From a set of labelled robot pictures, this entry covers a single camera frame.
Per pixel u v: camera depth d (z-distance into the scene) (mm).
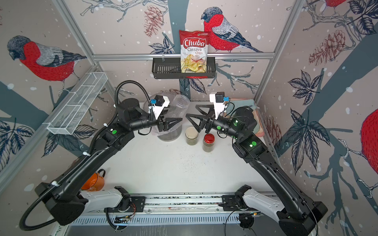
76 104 771
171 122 559
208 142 833
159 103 494
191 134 890
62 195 378
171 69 1065
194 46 835
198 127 501
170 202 752
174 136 951
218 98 473
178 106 539
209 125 483
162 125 544
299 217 364
